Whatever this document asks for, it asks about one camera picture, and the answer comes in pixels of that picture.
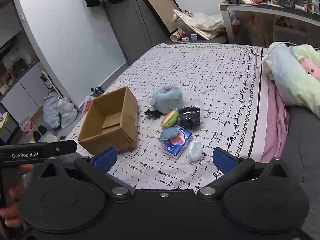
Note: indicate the blue knitted cloth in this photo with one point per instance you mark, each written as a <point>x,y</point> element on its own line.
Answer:
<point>170,133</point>

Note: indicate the black slipper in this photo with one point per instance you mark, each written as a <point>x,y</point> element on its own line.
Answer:
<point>36,136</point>
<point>42,130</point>

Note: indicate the pink sheet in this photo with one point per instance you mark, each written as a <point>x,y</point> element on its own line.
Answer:
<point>275,130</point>

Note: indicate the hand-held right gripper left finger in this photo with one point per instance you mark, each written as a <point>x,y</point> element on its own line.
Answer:
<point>105,158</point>

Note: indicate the blue tissue packet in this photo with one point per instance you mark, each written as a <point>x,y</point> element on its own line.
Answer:
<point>176,147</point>

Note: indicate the white storage cabinet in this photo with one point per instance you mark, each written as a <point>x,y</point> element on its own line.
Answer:
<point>22,85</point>

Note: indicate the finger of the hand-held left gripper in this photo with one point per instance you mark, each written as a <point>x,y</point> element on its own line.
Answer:
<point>62,148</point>

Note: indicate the red patterned snack packet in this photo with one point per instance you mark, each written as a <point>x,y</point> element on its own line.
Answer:
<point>27,126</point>

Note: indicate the white crumpled tote bag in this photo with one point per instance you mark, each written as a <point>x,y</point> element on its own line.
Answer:
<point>205,22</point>

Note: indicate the black lace fabric piece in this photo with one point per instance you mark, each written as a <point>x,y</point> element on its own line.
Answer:
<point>153,113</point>

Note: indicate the black shiny plastic bag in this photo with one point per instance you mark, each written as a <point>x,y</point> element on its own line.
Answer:
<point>190,117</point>

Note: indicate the paper cup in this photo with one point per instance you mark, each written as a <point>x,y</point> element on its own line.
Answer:
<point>176,35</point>

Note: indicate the brown cardboard box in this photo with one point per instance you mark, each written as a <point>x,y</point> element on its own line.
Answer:
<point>110,110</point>

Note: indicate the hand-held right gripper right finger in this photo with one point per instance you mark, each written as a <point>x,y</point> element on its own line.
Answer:
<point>223,162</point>

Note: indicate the burger plush toy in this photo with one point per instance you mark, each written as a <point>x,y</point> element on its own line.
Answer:
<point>169,119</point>

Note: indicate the grey plastic bags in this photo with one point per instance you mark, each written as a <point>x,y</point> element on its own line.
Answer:
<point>58,111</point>

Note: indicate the pastel quilt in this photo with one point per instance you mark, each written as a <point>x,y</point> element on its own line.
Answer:
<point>292,80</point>

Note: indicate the dark grey door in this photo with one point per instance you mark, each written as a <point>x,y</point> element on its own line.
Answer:
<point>132,30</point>

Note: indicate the light blue plush toy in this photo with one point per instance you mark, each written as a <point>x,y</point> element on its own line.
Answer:
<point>166,98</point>

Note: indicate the red and white bag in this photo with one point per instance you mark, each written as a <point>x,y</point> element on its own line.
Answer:
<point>88,103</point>

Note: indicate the white desk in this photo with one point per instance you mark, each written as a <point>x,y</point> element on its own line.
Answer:
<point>265,11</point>

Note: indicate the brown framed board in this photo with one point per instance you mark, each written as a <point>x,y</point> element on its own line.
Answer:
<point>160,7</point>

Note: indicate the small purple box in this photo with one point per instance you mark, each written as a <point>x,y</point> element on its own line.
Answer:
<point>194,36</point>

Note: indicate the person's left hand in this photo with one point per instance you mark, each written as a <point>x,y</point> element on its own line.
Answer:
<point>15,192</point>

